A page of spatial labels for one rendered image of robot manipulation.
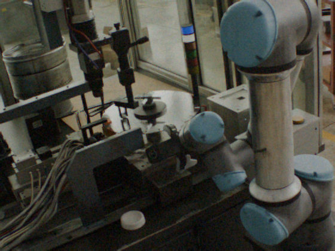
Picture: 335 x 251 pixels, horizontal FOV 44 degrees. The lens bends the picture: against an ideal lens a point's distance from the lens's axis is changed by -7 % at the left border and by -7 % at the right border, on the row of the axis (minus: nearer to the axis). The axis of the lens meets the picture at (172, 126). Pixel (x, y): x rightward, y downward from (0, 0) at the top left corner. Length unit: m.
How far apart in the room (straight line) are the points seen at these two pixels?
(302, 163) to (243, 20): 0.42
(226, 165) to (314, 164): 0.21
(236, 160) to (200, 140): 0.10
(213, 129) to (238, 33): 0.31
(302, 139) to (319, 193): 0.41
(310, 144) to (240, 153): 0.44
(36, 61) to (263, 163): 1.28
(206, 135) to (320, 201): 0.31
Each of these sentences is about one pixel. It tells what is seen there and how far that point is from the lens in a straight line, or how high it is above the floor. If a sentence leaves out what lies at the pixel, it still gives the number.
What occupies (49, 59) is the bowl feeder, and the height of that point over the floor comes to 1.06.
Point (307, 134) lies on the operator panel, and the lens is 1.42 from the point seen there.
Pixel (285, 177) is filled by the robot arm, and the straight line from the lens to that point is 0.90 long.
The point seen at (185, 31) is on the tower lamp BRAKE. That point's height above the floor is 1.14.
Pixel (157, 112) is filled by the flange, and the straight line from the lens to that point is 1.42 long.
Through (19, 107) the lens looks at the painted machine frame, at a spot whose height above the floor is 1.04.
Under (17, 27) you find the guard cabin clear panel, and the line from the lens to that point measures 2.35.
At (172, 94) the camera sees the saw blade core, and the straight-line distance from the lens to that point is 1.56.
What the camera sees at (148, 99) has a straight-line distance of 1.44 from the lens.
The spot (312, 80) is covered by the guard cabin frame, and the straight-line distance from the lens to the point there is 1.45.
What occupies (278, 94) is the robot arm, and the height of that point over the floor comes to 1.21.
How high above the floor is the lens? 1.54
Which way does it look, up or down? 26 degrees down
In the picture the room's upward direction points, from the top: 9 degrees counter-clockwise
